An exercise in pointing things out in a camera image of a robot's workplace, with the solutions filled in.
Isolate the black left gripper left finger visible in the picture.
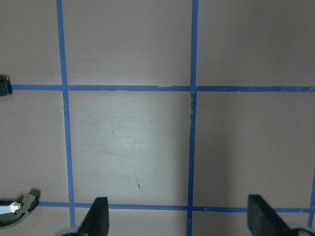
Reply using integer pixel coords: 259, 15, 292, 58
76, 197, 109, 236

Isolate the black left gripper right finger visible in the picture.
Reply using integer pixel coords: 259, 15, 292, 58
247, 194, 299, 236

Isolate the black plastic clip part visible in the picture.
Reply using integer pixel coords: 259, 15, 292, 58
0, 75, 13, 96

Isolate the olive curved brake shoe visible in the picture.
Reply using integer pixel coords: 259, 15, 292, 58
0, 189, 41, 230

